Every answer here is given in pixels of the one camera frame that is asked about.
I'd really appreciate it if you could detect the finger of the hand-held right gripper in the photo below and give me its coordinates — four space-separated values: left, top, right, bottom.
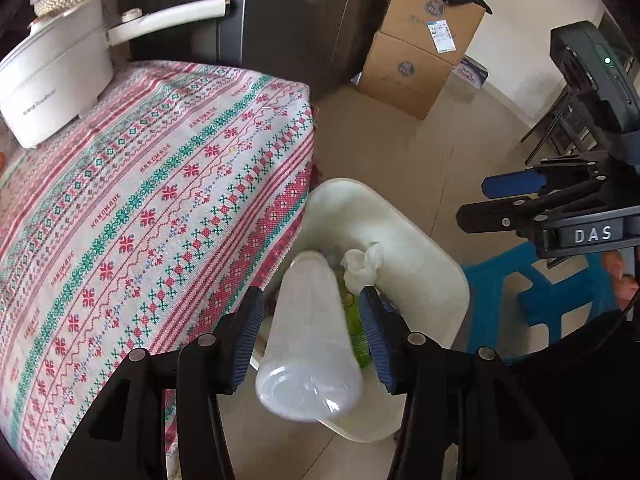
456 194 557 234
482 164 608 199

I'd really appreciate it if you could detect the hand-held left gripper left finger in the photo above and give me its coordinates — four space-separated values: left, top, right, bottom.
50 287 266 480

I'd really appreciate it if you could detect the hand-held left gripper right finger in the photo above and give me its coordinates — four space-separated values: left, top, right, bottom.
357 285 573 480

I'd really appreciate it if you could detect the frosted white plastic bottle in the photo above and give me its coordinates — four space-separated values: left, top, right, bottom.
255 250 364 423

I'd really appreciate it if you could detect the white plastic trash bin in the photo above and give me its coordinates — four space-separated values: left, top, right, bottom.
250 177 471 443

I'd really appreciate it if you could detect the person's right hand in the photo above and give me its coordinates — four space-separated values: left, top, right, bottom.
601 250 640 313

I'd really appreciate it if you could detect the crumpled white tissue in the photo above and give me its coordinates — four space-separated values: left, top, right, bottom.
340 242 385 293

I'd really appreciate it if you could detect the blue plastic stool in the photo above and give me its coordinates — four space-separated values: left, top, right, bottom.
460 242 618 363

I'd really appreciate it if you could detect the small purple printed box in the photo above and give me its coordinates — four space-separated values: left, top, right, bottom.
452 56 490 90

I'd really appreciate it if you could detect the cardboard box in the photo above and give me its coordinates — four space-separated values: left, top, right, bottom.
356 30 456 121
375 0 487 67

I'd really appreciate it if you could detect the patterned woven tablecloth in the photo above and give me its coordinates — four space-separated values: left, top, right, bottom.
0 60 321 480

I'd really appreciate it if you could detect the dark refrigerator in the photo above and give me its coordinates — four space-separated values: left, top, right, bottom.
117 0 401 106

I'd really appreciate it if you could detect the white electric pot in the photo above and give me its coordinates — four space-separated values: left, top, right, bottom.
0 0 232 150

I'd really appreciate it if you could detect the black metal frame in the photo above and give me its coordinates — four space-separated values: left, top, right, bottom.
520 87 593 166

